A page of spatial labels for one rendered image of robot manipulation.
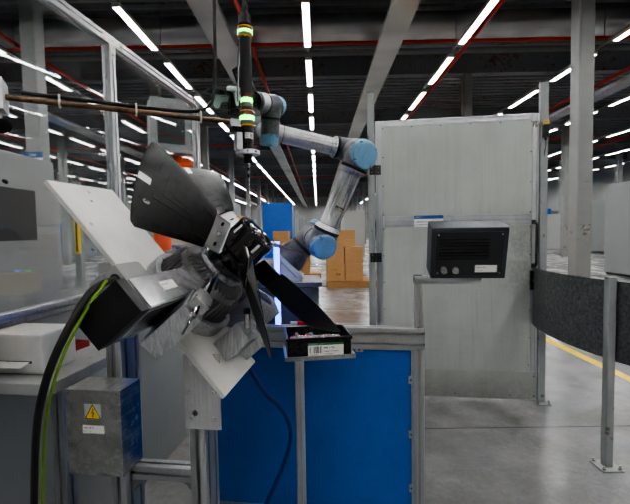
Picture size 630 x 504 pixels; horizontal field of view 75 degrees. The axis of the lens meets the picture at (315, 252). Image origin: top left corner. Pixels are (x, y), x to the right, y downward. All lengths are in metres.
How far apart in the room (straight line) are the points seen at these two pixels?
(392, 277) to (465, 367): 0.82
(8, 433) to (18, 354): 0.32
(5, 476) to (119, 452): 0.48
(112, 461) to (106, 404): 0.15
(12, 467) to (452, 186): 2.71
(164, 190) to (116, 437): 0.63
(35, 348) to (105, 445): 0.31
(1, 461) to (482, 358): 2.70
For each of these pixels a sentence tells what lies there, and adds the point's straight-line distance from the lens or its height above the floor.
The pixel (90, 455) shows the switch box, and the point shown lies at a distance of 1.27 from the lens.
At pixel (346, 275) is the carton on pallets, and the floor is 0.26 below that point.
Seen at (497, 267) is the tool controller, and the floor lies 1.09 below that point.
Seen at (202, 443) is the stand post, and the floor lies 0.67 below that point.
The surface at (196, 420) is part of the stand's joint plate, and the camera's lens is 1.20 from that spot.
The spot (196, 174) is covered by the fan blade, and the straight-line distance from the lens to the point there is 1.33.
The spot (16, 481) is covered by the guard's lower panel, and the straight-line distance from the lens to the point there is 1.66.
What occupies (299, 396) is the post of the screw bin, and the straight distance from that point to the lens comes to 1.49.
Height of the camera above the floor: 1.23
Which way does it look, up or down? 3 degrees down
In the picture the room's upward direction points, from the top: 1 degrees counter-clockwise
